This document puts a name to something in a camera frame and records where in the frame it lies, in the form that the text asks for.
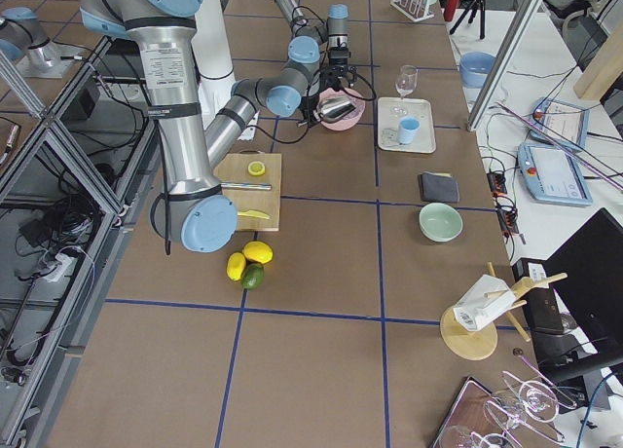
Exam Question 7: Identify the blue bowl on desk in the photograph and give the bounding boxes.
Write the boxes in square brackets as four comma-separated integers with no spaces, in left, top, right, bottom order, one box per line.
[459,52,495,89]

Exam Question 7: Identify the black monitor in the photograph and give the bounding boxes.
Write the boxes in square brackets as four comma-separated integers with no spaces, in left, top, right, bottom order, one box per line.
[533,208,622,383]

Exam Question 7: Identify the wooden cup stand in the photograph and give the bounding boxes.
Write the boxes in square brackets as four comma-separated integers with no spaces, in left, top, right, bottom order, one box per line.
[440,262,568,360]

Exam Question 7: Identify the aluminium frame post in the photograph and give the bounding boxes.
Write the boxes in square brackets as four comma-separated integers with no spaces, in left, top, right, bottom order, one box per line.
[466,0,543,131]

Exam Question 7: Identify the green lime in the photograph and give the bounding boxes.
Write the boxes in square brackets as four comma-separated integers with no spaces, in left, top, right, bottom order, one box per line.
[240,263,265,290]

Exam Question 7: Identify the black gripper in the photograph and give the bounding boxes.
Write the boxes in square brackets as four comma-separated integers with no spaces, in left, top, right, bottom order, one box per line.
[297,92,320,128]
[321,46,357,91]

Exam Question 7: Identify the near teach pendant tablet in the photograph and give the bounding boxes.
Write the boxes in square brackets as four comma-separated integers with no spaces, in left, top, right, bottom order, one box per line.
[517,143,593,206]

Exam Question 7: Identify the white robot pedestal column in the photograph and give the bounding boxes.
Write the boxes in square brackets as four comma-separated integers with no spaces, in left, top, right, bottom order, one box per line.
[191,0,256,152]

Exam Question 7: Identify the far teach pendant tablet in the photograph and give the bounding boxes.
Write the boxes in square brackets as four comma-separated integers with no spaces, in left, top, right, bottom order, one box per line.
[531,98,590,152]

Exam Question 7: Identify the black tripod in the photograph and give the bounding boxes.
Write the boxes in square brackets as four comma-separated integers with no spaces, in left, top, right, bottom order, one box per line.
[449,0,486,40]

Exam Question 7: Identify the wooden cutting board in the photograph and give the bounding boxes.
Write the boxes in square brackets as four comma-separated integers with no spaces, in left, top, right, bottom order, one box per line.
[214,153,282,232]

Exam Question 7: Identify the light blue cup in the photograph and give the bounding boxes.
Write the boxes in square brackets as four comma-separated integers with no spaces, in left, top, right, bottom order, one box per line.
[397,116,420,145]

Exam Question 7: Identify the pink bowl with ice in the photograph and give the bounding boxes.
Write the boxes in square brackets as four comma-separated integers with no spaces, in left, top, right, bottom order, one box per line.
[315,88,366,131]

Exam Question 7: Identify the half lemon slice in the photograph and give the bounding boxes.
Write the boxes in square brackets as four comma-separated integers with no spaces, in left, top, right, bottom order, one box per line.
[247,161,267,177]

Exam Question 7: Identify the cream serving tray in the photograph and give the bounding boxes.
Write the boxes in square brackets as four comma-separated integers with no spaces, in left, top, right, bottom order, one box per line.
[377,97,436,154]

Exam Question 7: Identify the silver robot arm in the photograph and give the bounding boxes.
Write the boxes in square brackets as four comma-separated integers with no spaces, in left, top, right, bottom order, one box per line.
[274,0,358,91]
[81,0,328,253]

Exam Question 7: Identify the dark grey folded cloth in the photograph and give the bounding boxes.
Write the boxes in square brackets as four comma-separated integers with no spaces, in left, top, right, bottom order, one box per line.
[418,172,459,203]

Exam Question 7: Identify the mint green bowl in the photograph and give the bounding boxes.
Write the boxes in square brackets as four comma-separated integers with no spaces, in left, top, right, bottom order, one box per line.
[419,203,463,243]

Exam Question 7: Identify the yellow plastic knife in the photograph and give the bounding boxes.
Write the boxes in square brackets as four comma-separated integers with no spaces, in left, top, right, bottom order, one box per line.
[238,209,271,220]

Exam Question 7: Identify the yellow lemon left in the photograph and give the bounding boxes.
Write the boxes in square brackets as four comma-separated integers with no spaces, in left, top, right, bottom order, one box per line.
[226,251,247,281]

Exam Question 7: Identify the upturned wine glasses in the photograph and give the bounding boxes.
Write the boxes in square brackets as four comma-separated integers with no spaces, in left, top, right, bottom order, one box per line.
[431,371,567,447]

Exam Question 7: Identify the silver metal ice scoop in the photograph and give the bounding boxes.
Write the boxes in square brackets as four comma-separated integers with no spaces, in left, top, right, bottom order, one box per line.
[316,95,355,124]

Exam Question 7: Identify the clear wine glass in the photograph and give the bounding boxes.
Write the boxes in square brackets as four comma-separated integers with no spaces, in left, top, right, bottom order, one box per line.
[390,65,419,117]

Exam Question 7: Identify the teach pendant tablet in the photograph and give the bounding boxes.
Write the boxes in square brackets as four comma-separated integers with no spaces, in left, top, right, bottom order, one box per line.
[531,98,590,152]
[517,143,593,206]

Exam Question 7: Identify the white carton on stand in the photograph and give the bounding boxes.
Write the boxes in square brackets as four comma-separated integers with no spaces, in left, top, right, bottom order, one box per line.
[453,275,515,332]

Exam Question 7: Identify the white wire cup rack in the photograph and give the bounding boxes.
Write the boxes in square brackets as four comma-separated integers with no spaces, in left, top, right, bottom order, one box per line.
[389,0,437,22]

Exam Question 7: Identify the yellow lemon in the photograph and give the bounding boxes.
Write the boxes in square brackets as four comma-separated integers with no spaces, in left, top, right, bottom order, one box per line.
[226,251,247,281]
[242,241,274,264]

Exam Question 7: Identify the yellow lemon upper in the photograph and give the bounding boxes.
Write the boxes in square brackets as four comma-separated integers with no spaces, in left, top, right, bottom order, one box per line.
[242,241,274,264]

